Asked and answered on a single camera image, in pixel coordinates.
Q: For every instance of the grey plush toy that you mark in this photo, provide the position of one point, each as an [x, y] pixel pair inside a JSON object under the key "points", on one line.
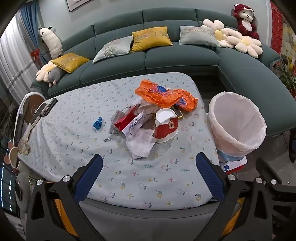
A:
{"points": [[55, 75]]}

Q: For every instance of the brown paper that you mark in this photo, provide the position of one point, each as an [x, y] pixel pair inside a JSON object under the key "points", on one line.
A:
{"points": [[148, 122]]}

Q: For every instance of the red wall decoration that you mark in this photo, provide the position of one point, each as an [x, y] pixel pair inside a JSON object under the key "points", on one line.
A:
{"points": [[281, 25]]}

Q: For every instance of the small blue wrapper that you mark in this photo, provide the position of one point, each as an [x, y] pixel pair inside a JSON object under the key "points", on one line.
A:
{"points": [[98, 124]]}

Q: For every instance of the silver remote control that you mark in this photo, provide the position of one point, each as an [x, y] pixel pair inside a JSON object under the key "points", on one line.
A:
{"points": [[38, 115]]}

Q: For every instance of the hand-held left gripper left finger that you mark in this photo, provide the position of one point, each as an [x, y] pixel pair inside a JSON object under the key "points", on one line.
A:
{"points": [[89, 178]]}

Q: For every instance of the red curtain bow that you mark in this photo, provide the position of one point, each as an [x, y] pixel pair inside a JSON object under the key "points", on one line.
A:
{"points": [[35, 54]]}

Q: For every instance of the blue white patterned box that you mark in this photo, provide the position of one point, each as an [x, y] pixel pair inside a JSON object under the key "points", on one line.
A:
{"points": [[233, 163]]}

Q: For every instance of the white daisy plush cushion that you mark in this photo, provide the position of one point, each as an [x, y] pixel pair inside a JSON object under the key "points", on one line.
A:
{"points": [[217, 32], [246, 44]]}

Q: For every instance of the printed white paper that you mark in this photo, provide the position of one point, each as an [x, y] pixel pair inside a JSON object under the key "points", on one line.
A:
{"points": [[136, 122]]}

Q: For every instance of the dark screen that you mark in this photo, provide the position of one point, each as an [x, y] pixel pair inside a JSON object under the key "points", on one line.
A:
{"points": [[7, 190]]}

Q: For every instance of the yellow embroidered cushion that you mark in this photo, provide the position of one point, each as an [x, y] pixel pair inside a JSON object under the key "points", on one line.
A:
{"points": [[69, 61], [152, 38]]}

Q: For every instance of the grey-blue embroidered cushion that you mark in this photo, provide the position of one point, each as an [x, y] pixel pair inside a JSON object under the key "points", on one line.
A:
{"points": [[113, 49], [196, 34]]}

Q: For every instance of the teal sectional sofa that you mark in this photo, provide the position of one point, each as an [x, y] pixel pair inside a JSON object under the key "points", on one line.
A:
{"points": [[175, 60]]}

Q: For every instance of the white sheer curtain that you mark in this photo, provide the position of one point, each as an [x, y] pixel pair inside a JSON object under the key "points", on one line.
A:
{"points": [[11, 58]]}

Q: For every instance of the white tissue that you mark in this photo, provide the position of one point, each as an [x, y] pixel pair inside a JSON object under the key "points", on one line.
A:
{"points": [[141, 102]]}

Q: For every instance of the black remote control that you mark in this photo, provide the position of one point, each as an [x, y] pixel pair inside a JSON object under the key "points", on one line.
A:
{"points": [[49, 106]]}

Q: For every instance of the white lined trash bin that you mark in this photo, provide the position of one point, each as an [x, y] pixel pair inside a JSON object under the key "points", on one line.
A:
{"points": [[233, 129]]}

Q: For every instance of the blue curtain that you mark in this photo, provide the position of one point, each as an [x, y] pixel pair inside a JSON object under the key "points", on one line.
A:
{"points": [[30, 20]]}

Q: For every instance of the green potted plant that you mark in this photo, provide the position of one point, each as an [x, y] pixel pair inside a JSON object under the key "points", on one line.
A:
{"points": [[289, 76]]}

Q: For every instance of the floral tablecloth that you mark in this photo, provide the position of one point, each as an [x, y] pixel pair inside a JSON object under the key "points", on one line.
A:
{"points": [[76, 139]]}

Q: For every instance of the cream flower plush cushion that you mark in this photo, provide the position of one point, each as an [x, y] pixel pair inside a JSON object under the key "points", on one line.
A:
{"points": [[42, 71]]}

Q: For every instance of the red teddy bear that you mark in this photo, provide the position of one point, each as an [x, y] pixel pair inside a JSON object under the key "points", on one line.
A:
{"points": [[246, 20]]}

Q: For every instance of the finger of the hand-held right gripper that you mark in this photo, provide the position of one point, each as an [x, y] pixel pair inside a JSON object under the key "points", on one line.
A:
{"points": [[281, 192]]}

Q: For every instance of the flower rimmed mug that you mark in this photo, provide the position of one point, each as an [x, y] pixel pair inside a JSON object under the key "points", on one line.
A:
{"points": [[12, 157]]}

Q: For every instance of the framed wall picture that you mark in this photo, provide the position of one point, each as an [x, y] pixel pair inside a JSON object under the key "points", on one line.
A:
{"points": [[78, 4]]}

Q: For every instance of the red gift bag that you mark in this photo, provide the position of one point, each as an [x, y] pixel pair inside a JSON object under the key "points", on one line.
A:
{"points": [[126, 119]]}

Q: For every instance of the black gold box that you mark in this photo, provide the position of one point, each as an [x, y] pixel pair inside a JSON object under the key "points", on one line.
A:
{"points": [[179, 113]]}

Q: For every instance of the white panda plush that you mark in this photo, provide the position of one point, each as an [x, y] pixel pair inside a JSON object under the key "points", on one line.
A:
{"points": [[52, 41]]}

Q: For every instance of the orange plastic bag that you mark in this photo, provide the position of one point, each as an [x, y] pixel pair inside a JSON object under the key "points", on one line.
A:
{"points": [[185, 99], [152, 91]]}

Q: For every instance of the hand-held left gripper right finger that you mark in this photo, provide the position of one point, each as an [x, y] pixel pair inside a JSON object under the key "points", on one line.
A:
{"points": [[209, 176]]}

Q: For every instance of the red white paper bowl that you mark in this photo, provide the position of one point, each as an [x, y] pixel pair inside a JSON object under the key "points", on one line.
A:
{"points": [[166, 129]]}

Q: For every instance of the round white rimmed tray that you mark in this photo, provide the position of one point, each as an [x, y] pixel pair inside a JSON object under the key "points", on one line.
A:
{"points": [[30, 104]]}

